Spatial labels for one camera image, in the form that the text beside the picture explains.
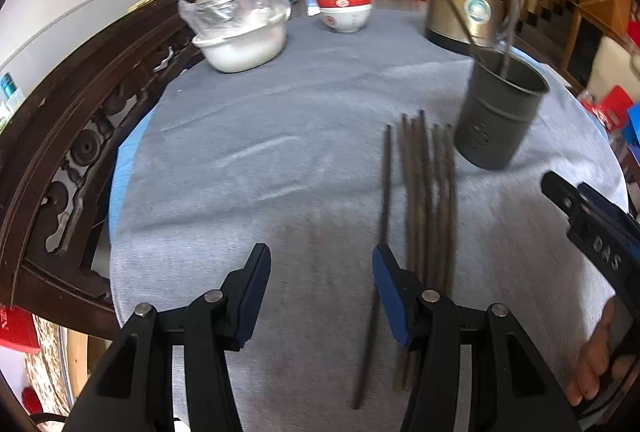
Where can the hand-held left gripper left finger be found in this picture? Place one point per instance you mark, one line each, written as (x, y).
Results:
(252, 302)

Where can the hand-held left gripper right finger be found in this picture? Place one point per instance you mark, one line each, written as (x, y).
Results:
(390, 292)

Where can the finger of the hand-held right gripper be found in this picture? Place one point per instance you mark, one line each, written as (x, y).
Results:
(607, 212)
(562, 197)

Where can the dark grey chopstick holder cup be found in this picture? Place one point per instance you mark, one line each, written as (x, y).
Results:
(495, 122)

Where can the person's right hand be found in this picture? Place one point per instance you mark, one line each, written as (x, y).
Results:
(592, 357)

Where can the red plastic stool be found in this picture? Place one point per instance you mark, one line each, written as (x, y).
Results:
(612, 107)

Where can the grey tablecloth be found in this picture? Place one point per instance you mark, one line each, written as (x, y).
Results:
(280, 162)

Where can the blue table cover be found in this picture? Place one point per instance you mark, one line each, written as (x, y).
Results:
(127, 152)

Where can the red box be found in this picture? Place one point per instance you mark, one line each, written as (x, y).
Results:
(17, 327)

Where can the carved dark wooden chair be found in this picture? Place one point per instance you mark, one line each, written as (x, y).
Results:
(75, 137)

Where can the white plastic basin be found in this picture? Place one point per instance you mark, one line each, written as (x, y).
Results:
(245, 49)

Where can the clear plastic bag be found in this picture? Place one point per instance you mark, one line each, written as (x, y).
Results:
(225, 7)

